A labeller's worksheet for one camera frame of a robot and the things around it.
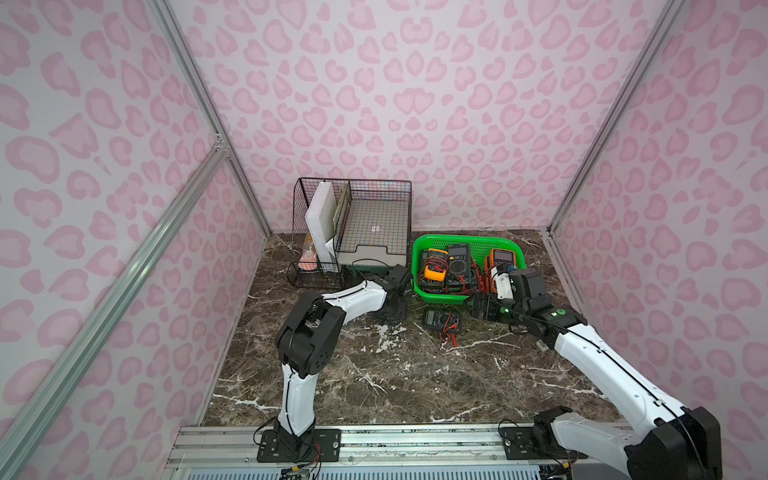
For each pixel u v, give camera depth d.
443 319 0.91
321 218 0.89
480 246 1.13
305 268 1.04
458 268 0.98
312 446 0.72
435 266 0.92
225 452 0.74
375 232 1.03
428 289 0.97
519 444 0.72
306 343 0.52
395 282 0.78
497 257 0.99
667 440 0.38
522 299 0.61
